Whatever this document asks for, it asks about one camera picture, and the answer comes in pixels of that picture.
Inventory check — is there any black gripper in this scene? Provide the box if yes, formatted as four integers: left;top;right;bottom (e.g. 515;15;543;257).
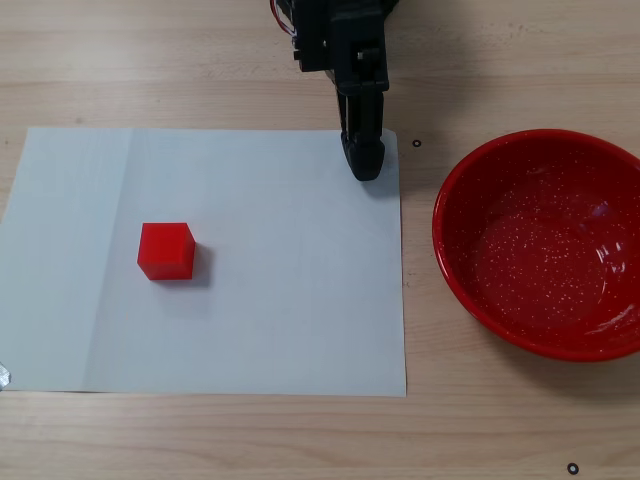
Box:
327;0;392;183

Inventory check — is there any red speckled bowl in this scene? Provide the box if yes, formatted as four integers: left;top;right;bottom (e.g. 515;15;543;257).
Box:
431;128;640;364

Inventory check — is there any red cube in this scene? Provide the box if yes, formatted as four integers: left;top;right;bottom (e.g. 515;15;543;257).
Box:
136;221;196;282

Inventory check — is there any white paper sheet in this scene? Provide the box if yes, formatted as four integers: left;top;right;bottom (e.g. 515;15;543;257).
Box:
0;127;408;400

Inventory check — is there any red white wrist servo cable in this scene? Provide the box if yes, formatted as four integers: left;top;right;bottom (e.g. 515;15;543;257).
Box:
269;0;301;39

